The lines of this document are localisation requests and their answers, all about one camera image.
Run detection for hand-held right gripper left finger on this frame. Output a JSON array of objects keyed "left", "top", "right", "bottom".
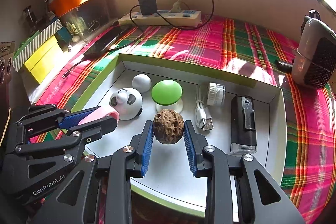
[{"left": 34, "top": 120, "right": 155, "bottom": 224}]

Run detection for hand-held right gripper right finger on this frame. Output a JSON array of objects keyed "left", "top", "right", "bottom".
[{"left": 183, "top": 120, "right": 306, "bottom": 224}]

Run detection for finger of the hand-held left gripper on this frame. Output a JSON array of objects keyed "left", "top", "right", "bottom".
[
  {"left": 14, "top": 105, "right": 101, "bottom": 135},
  {"left": 8, "top": 116, "right": 118, "bottom": 160}
]

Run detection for pink scissors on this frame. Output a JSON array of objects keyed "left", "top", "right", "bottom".
[{"left": 79, "top": 106, "right": 120, "bottom": 125}]

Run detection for white panda fan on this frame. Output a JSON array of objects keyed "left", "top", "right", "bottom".
[{"left": 110, "top": 88, "right": 143, "bottom": 121}]

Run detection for brown walnut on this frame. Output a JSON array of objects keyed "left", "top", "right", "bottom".
[{"left": 153, "top": 109, "right": 183, "bottom": 145}]

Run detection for white usb cable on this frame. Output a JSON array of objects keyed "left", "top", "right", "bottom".
[{"left": 194, "top": 84, "right": 214, "bottom": 132}]

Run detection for black rectangular device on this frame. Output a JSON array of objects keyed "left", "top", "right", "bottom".
[{"left": 230, "top": 95, "right": 258, "bottom": 155}]

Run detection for green mushroom lamp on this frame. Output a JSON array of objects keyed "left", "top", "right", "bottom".
[{"left": 151, "top": 80, "right": 185, "bottom": 113}]

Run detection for white round ball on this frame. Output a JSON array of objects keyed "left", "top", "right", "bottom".
[{"left": 132, "top": 73, "right": 152, "bottom": 94}]

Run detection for white round jar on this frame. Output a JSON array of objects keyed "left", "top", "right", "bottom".
[{"left": 206, "top": 82, "right": 226, "bottom": 106}]

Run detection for yellow box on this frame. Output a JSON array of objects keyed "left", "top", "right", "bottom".
[{"left": 24, "top": 35, "right": 65, "bottom": 84}]

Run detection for black flat power bank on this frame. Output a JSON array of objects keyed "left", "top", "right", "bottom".
[{"left": 83, "top": 25, "right": 132, "bottom": 59}]

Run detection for striped box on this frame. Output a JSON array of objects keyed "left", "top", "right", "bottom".
[{"left": 12, "top": 18, "right": 63, "bottom": 72}]

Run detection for plaid blanket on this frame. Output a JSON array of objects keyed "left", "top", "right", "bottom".
[{"left": 29, "top": 15, "right": 336, "bottom": 224}]

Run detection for black cylinder plug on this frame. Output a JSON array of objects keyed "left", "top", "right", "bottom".
[{"left": 276, "top": 59, "right": 294, "bottom": 73}]

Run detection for black charger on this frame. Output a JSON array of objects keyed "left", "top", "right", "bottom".
[{"left": 138, "top": 0, "right": 158, "bottom": 16}]

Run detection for cream power strip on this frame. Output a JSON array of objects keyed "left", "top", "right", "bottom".
[{"left": 119, "top": 9, "right": 202, "bottom": 28}]

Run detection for beige device with black mesh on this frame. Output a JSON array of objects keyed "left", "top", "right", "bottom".
[{"left": 292, "top": 10, "right": 336, "bottom": 90}]

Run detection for short black cable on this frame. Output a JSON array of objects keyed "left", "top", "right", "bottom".
[{"left": 62, "top": 59, "right": 87, "bottom": 80}]

